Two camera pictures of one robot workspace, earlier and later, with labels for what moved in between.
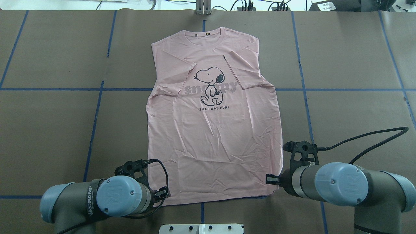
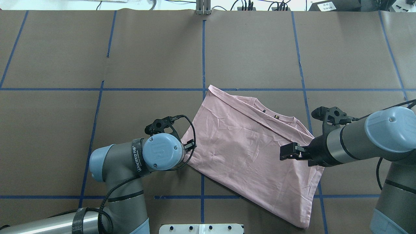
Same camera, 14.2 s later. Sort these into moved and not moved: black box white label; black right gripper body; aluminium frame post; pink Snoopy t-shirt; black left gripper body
Moved: black right gripper body; pink Snoopy t-shirt; black left gripper body
Not moved: aluminium frame post; black box white label
